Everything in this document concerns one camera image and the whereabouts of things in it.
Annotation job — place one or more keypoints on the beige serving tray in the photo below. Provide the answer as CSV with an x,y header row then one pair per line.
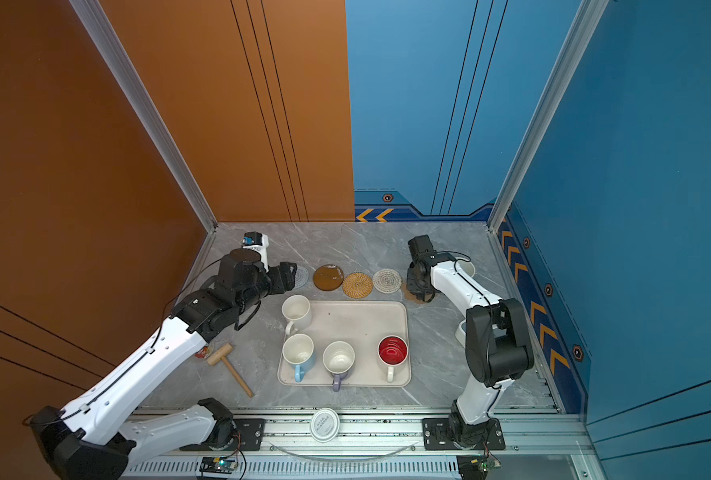
x,y
363,325

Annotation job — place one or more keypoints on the white round lid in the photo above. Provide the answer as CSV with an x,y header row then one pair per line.
x,y
325,425

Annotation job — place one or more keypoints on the right circuit board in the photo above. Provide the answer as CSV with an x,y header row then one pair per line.
x,y
473,467

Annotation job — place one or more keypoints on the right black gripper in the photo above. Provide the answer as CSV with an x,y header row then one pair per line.
x,y
410,281

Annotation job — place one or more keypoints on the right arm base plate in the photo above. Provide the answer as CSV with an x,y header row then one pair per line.
x,y
450,434

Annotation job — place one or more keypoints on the left circuit board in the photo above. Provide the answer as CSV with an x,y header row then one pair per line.
x,y
218,466

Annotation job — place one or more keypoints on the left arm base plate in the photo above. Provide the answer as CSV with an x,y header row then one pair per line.
x,y
238,434

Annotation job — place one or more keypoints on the white speckled mug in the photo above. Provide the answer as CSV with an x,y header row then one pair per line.
x,y
466,266

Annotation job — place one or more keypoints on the wooden mallet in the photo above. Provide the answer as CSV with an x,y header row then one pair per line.
x,y
221,356

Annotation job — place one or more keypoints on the white multicolour woven coaster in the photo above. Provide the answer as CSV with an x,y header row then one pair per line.
x,y
387,281

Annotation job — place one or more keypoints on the red inside mug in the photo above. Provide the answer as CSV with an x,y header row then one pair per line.
x,y
393,354

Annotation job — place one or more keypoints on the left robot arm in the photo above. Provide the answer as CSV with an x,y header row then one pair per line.
x,y
92,437

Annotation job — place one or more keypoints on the paw shaped wooden coaster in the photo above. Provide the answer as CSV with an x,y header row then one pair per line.
x,y
408,295

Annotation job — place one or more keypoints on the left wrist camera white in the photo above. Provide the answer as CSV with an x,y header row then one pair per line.
x,y
259,243

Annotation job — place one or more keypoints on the rattan woven coaster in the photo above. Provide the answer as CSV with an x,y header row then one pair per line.
x,y
358,285

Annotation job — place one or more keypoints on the circuit board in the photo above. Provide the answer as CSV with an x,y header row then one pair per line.
x,y
473,467
218,466

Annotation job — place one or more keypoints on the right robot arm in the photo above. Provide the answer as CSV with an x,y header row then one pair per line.
x,y
498,347

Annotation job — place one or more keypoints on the white mug blue handle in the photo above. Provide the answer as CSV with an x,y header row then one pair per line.
x,y
299,352

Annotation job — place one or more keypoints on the grey woven coaster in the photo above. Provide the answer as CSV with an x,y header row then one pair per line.
x,y
302,277

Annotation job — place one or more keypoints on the white mug purple handle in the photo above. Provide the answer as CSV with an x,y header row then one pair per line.
x,y
339,359

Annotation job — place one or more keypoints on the glossy brown round coaster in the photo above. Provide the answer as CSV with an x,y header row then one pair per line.
x,y
329,277

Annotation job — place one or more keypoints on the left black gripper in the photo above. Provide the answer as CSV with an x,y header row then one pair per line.
x,y
283,278

